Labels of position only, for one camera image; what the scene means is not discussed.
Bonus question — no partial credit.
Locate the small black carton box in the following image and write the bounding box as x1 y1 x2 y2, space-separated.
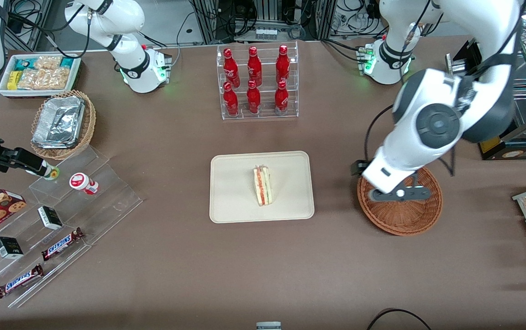
0 236 24 259
38 206 63 231

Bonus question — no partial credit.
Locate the clear acrylic bottle rack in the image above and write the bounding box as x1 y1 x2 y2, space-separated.
216 40 299 121

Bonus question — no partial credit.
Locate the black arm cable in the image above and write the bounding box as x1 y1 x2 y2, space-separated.
365 104 394 162

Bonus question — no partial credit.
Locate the clear bag of crackers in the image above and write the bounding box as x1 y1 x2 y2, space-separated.
17 68 72 91
34 55 63 70

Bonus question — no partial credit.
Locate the black table cable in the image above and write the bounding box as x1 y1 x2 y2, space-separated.
366 308 433 330

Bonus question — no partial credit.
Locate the light wicker basket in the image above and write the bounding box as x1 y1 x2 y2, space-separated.
30 90 97 160

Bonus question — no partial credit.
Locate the brown wicker basket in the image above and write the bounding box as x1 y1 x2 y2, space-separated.
357 165 443 237

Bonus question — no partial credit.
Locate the clear acrylic stepped display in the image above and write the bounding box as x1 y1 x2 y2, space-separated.
0 146 143 308

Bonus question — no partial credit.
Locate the silver foil package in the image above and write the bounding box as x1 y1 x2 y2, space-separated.
32 95 86 149

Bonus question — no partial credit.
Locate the white plastic snack bin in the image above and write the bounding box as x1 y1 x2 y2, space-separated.
0 54 82 98

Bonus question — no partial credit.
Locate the black and silver device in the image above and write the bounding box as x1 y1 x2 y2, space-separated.
445 38 482 76

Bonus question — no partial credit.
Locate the Snickers chocolate bar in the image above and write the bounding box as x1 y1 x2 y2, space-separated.
41 228 85 262
0 264 44 299

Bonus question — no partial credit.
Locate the beige plastic tray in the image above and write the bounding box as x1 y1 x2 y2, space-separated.
209 151 315 224

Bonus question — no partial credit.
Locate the triangular sandwich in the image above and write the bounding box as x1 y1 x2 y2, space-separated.
252 165 274 207

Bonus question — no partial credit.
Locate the red-labelled white jar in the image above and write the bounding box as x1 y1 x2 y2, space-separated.
69 172 99 195

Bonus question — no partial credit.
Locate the red cola bottle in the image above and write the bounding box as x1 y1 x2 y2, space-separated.
223 82 239 116
276 44 290 83
223 48 241 86
274 80 289 115
247 80 262 114
247 46 263 85

